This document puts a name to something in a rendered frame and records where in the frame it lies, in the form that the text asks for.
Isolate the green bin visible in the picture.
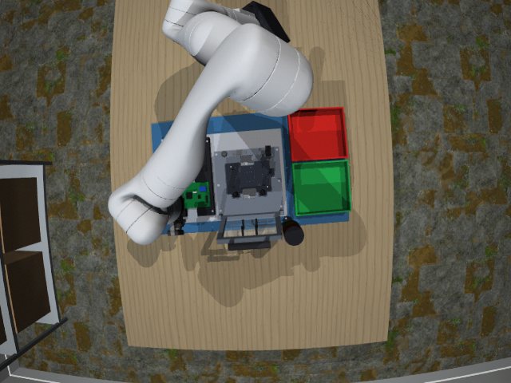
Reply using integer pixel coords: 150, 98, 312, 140
291, 160, 351, 216

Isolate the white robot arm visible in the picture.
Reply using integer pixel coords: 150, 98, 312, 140
108, 0, 314, 245

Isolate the green circuit board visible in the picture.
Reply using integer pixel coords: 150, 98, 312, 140
182, 181, 210, 208

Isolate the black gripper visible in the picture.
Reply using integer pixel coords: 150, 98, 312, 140
167, 195, 186, 236

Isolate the red bin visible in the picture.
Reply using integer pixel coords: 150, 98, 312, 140
287, 107, 348, 162

